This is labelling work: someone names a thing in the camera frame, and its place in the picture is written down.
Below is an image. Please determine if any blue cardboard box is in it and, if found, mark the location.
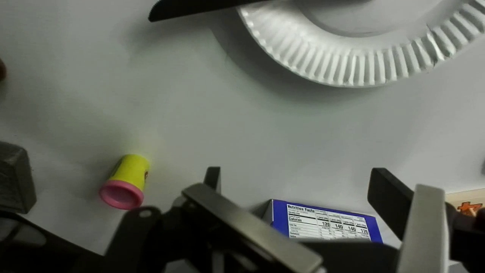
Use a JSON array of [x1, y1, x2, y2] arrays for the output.
[[262, 197, 403, 251]]

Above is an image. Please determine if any yellow cup with pink lid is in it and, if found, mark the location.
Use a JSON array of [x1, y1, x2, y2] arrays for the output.
[[97, 153, 152, 210]]

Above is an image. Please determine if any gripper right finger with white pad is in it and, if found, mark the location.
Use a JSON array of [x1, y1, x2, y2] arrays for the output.
[[367, 166, 485, 273]]

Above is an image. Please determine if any white paper plate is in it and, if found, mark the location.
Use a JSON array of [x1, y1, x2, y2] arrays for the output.
[[235, 0, 485, 89]]

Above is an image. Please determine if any gripper left finger with green pad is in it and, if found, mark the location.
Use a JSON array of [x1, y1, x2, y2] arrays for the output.
[[103, 165, 325, 273]]

